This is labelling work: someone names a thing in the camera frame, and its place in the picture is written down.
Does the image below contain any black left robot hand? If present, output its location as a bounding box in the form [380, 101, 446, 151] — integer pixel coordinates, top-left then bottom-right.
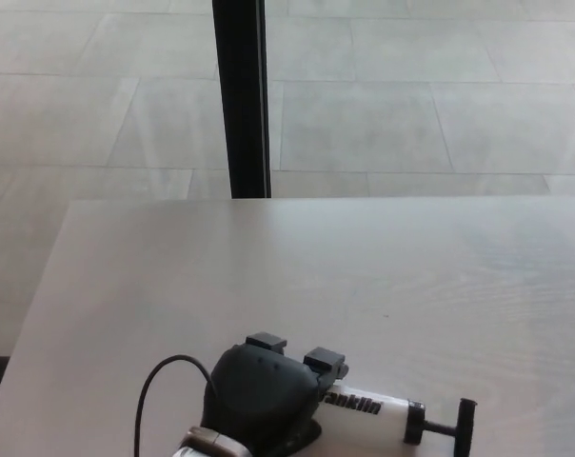
[199, 331, 350, 447]

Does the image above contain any white Franklin air pump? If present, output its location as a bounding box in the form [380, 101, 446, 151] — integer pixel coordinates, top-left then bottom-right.
[315, 386, 479, 457]

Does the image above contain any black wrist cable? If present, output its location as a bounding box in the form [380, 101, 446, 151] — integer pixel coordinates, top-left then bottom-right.
[133, 354, 217, 457]

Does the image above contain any black vertical frame post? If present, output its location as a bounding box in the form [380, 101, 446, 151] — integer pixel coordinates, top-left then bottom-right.
[211, 0, 273, 199]

